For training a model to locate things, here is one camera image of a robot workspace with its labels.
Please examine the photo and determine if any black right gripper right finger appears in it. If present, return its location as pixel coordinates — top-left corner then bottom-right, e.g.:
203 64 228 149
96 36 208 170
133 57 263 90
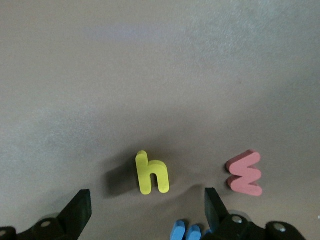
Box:
203 187 266 240

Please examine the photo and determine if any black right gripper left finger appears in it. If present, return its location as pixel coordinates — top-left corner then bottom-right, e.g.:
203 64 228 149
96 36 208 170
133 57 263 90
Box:
17 189 93 240

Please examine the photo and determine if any blue lowercase letter m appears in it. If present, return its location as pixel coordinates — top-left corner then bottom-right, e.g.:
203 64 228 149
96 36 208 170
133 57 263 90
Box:
169 219 213 240

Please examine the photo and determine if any yellow lowercase letter h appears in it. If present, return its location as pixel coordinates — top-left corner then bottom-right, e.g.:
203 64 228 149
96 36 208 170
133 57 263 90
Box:
135 150 171 196

